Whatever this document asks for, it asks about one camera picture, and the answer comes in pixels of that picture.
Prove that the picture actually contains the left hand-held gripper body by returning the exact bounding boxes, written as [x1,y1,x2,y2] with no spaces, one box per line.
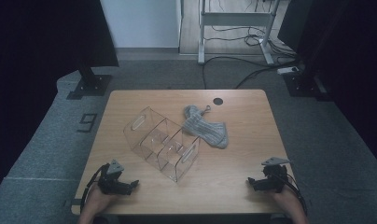
[97,159,133,196]

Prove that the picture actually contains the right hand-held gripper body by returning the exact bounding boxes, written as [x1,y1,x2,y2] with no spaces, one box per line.
[252,156,292,194]

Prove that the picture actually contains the clear acrylic organizer box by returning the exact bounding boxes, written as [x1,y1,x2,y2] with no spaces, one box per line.
[123,106,201,183]

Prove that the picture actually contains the grey fluffy cloth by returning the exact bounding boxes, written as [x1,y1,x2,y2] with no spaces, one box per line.
[181,105,230,149]

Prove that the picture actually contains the person's left hand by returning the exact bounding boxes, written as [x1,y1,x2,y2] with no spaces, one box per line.
[83,185,117,217]

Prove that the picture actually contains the person's right hand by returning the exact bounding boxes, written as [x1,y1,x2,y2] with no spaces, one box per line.
[271,186,303,213]

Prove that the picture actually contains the black stand base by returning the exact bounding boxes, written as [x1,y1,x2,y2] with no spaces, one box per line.
[283,66,334,102]
[66,62,113,101]

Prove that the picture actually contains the white power strip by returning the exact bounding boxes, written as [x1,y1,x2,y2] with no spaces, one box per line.
[276,65,300,76]

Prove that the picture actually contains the dark curtain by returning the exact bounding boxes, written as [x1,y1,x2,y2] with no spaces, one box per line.
[277,0,377,172]
[0,0,119,200]

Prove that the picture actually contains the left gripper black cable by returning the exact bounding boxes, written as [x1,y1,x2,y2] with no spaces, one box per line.
[79,164,107,213]

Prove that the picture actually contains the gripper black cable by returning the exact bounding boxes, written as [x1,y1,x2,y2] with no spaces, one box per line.
[283,173,309,217]
[79,164,107,213]

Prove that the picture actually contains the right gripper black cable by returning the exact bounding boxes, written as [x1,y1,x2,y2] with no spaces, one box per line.
[283,173,309,217]

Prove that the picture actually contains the black floor cable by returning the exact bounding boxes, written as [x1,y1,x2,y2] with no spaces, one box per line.
[202,55,279,91]
[235,60,301,90]

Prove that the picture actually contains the tangle of black cables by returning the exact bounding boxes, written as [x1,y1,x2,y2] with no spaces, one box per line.
[204,24,298,60]

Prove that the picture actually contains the white desk frame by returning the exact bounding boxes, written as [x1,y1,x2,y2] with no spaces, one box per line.
[197,0,282,65]

